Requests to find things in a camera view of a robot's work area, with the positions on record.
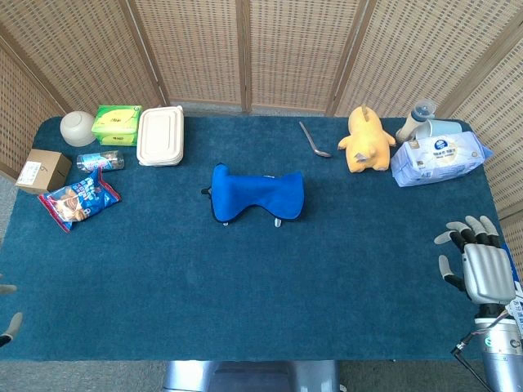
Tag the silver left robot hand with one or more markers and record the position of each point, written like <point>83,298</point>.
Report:
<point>14,324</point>

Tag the white blue wet wipes pack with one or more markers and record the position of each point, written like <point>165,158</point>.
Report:
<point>439,161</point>

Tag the blue microfiber cloth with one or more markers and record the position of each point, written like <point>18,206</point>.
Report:
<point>261,196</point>

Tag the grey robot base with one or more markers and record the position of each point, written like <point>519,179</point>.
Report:
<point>249,377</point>

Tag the baby bottle with blue cap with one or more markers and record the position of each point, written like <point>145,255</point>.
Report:
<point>412,120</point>

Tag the beige lidded lunch box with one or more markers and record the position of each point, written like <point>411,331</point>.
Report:
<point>160,136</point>

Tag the clear plastic bottle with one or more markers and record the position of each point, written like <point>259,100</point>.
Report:
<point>100,160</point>

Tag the dark blue table carpet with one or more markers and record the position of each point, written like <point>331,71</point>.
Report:
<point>245,294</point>

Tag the light blue cup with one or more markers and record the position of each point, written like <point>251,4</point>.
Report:
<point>443,127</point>

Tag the small cardboard box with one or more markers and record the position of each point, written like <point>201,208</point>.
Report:
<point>43,171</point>

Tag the wicker folding screen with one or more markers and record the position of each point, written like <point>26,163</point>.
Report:
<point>196,49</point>

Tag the green tissue pack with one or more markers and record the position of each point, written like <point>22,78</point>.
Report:
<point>116,124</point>

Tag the white round bowl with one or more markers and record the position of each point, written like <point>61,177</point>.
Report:
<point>77,127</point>

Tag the yellow plush toy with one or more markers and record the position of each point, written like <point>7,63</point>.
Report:
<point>365,143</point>

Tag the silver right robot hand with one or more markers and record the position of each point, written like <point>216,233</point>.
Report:
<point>488,273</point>

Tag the blue white toothpaste box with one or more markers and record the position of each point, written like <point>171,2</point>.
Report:
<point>519,286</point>

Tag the blue snack bag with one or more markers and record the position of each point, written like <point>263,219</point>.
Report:
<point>79,200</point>

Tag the metal spoon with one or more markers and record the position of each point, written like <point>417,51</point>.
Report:
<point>323,153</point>

